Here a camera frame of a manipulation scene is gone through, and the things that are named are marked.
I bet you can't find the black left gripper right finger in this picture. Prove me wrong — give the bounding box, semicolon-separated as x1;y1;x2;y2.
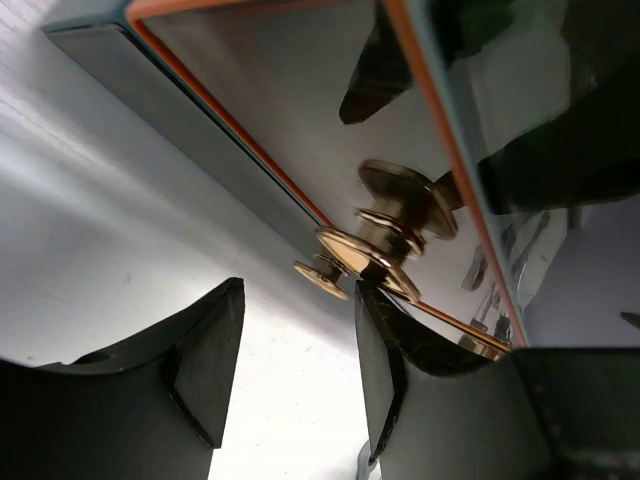
355;281;639;479

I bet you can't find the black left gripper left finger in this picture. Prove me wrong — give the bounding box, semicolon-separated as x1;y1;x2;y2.
1;277;245;479

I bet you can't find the teal drawer cabinet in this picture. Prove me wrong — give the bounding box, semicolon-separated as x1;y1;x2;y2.
43;1;639;350

